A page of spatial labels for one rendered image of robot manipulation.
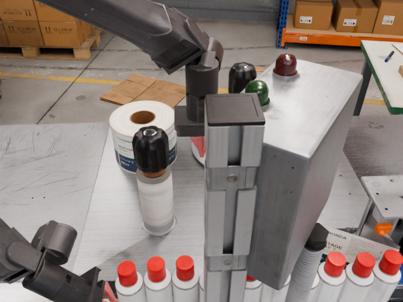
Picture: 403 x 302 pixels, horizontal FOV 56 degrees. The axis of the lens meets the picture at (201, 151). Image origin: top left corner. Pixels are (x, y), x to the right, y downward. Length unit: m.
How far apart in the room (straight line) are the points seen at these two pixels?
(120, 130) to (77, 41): 2.98
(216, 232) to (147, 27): 0.30
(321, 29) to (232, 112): 4.11
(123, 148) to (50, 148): 0.39
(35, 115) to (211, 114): 3.07
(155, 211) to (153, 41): 0.49
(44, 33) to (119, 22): 3.64
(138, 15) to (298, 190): 0.32
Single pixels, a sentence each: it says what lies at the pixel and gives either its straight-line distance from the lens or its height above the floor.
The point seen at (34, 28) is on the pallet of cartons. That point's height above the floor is 0.32.
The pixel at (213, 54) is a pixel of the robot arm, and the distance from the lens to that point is 0.68.
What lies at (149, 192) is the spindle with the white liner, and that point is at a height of 1.03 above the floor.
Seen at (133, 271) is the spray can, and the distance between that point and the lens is 0.71.
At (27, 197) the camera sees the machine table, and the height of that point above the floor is 0.83.
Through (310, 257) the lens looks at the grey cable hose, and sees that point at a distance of 0.53.
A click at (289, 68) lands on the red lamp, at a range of 0.41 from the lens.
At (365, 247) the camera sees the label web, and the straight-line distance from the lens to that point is 0.85.
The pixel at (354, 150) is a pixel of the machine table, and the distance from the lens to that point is 1.45.
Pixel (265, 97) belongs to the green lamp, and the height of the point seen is 1.49.
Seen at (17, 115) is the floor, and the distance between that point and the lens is 3.40.
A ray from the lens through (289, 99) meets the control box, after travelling 0.38.
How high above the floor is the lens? 1.66
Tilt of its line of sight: 38 degrees down
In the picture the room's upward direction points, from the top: straight up
